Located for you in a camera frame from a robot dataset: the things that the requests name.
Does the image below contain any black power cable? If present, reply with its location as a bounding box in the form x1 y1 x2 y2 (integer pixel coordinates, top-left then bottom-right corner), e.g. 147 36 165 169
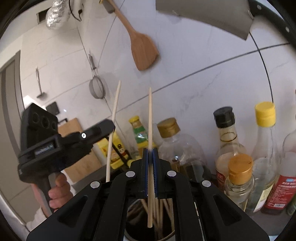
68 0 84 22

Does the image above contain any small orange cap bottle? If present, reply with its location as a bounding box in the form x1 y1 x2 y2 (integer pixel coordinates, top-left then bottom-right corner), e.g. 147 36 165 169
224 154 254 211

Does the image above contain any person left hand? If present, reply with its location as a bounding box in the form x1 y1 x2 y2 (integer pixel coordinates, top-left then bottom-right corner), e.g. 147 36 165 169
31 173 73 217

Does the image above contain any yellow detergent bottle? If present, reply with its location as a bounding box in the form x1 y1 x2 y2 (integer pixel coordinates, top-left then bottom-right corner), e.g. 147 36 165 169
96 132 129 169

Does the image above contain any green label sauce bottle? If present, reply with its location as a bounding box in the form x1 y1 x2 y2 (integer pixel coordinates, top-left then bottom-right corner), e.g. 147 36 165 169
129 115 149 157

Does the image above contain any steel cleaver black handle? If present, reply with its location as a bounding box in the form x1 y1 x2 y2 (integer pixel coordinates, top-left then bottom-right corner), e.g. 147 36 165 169
156 1 295 46

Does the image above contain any clear jug gold cap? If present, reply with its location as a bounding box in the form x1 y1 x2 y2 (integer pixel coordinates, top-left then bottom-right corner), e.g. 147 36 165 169
157 118 211 182

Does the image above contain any wooden cutting board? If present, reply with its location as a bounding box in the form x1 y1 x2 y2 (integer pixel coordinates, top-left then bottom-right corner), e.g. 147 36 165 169
58 118 102 184

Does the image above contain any metal mesh strainer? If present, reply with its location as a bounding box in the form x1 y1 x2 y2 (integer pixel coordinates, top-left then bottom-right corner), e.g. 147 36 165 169
88 54 106 99

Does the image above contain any yellow cap clear bottle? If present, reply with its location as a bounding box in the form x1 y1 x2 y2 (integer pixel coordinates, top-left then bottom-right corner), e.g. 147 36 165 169
245 101 280 215

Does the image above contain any small black wall switch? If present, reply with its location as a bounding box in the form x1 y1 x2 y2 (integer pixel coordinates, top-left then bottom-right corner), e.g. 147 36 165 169
46 102 60 115

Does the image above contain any hanging metal ladle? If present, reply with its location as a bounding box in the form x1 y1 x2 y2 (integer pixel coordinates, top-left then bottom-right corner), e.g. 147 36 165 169
36 68 46 99

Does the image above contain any wooden chopstick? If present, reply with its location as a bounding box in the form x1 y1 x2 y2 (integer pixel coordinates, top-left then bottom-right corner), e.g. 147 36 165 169
140 199 149 218
147 87 154 228
162 199 175 231
105 80 121 182

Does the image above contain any gold cap red label bottle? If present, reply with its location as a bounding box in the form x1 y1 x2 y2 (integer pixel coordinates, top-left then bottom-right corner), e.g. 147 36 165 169
261 131 295 215

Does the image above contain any dark cylindrical utensil holder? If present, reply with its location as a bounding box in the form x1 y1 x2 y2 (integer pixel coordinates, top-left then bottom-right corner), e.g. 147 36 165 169
124 199 175 241

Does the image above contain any wooden spatula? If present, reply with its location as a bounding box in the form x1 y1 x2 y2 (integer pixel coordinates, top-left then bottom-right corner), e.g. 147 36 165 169
108 1 159 71

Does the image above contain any silver foil duct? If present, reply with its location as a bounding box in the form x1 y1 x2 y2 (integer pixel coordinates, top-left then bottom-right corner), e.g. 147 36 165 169
46 0 70 30

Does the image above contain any black cap sauce bottle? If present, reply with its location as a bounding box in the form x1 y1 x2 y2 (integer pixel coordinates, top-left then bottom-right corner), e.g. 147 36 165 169
213 106 246 192

